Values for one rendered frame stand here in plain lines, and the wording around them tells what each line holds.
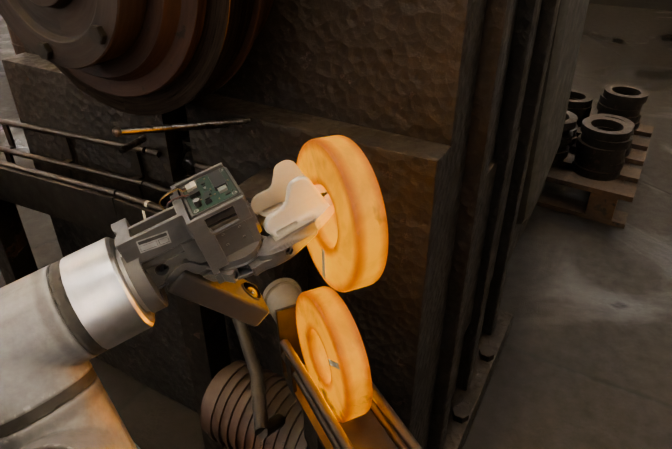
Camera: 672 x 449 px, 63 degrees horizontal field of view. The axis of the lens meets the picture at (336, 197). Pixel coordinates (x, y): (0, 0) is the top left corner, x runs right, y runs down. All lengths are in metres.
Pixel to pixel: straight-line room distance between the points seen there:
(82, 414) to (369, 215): 0.29
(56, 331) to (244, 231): 0.17
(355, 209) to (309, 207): 0.05
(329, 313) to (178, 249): 0.20
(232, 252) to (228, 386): 0.42
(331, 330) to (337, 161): 0.20
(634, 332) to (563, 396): 0.38
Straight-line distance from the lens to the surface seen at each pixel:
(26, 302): 0.51
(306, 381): 0.69
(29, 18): 0.89
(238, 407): 0.89
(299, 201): 0.51
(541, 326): 1.85
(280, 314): 0.73
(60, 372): 0.52
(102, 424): 0.54
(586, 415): 1.66
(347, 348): 0.61
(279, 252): 0.50
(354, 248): 0.50
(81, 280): 0.50
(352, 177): 0.49
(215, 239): 0.48
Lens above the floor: 1.21
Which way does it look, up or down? 31 degrees down
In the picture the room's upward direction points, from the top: straight up
